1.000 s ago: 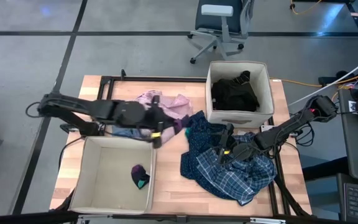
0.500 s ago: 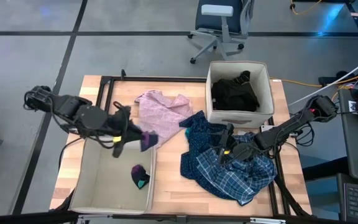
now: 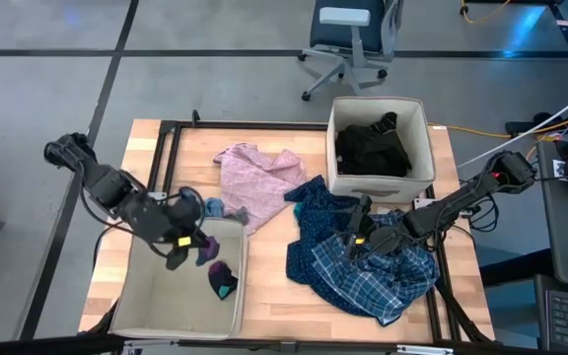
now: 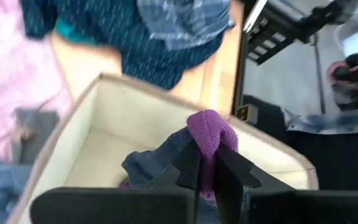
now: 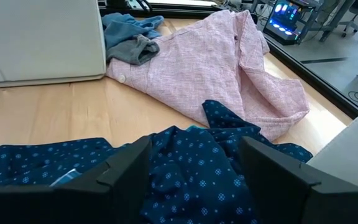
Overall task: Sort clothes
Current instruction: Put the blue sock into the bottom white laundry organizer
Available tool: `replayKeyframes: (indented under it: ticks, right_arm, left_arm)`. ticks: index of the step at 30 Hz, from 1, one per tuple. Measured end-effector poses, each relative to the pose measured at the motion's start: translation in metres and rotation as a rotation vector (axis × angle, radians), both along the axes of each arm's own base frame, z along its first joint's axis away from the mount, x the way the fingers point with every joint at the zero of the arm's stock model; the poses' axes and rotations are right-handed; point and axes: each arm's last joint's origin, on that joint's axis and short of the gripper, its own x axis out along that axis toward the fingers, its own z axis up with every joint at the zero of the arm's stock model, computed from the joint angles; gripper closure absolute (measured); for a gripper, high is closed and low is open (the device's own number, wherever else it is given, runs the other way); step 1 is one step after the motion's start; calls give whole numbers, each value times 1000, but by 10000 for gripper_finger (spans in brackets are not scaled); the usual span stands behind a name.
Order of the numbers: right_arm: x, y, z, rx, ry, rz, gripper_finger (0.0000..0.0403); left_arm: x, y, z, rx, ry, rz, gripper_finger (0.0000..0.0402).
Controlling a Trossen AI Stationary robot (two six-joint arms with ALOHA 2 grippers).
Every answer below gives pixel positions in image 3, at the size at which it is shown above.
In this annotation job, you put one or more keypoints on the grey office chair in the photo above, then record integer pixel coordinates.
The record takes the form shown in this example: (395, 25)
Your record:
(348, 24)

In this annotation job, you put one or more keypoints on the navy sock teal toe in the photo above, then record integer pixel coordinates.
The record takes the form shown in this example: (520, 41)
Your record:
(210, 254)
(222, 281)

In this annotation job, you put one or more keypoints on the navy dotted shirt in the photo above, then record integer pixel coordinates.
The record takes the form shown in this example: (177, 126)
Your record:
(308, 261)

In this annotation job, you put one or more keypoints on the black power strip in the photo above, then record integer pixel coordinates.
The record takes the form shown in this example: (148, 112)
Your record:
(525, 129)

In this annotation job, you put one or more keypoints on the blue plaid shirt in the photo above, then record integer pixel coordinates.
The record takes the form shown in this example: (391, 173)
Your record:
(387, 281)

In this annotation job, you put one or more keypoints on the beige fabric storage bin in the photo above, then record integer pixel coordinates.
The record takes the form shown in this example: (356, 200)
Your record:
(175, 305)
(382, 190)

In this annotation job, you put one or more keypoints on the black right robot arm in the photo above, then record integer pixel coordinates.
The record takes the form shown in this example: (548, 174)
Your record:
(461, 202)

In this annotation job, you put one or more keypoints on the pink woven shirt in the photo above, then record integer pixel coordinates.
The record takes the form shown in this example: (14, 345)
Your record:
(259, 187)

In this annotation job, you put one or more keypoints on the black aluminium table frame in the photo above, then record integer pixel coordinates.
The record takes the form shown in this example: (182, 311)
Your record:
(244, 124)

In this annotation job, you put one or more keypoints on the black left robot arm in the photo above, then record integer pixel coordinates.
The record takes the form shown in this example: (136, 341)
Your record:
(106, 185)

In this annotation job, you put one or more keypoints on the white plate on frame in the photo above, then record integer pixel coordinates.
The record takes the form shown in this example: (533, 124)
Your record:
(420, 203)

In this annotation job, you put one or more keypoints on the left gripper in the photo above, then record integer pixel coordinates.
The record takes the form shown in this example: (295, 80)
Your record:
(180, 222)

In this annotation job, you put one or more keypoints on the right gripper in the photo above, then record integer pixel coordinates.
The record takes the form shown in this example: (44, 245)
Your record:
(385, 240)

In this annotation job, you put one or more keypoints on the light blue cloth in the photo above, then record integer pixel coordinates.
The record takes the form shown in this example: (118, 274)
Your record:
(214, 207)

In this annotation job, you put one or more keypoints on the silver metal bracket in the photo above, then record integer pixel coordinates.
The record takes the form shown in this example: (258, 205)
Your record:
(424, 350)

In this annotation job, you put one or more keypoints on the black garment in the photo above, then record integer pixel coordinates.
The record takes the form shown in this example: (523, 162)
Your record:
(368, 153)

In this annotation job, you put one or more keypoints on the grey sock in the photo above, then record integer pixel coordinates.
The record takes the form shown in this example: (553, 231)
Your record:
(238, 217)

